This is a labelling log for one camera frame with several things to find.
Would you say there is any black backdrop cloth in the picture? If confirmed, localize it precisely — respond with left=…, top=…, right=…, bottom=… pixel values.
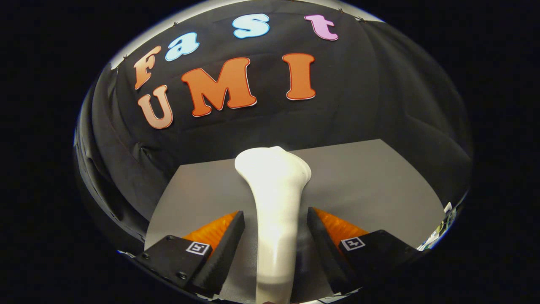
left=74, top=0, right=473, bottom=254

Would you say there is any grey cabinet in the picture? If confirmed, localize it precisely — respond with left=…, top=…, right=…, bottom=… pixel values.
left=144, top=138, right=447, bottom=303

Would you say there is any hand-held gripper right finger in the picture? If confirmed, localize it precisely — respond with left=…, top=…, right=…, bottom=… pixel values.
left=307, top=207, right=422, bottom=295

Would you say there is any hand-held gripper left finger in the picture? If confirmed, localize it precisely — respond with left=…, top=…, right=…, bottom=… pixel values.
left=134, top=210, right=246, bottom=296

